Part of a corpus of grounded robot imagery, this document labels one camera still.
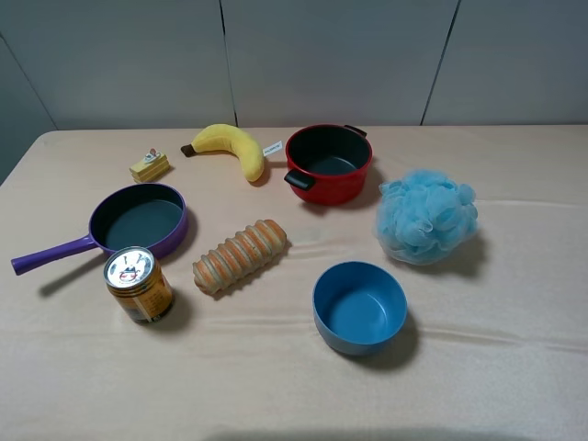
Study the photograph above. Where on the blue mesh bath sponge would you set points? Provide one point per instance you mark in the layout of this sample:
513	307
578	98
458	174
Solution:
424	216

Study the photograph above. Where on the ridged bread loaf toy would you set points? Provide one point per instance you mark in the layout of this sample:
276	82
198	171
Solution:
236	258

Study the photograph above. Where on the yellow cake slice toy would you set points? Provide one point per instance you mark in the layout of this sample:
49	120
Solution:
151	167

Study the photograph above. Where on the red cooking pot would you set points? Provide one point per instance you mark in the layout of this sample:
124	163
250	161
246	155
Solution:
328	163

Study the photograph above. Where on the blue plastic bowl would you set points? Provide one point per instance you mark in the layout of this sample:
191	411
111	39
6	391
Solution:
358	308

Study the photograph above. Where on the yellow plush banana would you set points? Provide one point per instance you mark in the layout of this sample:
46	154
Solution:
231	139

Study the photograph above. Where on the purple frying pan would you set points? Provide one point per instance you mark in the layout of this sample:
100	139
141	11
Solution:
151	215

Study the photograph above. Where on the yellow drink can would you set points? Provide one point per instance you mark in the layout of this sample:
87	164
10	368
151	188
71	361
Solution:
135	279

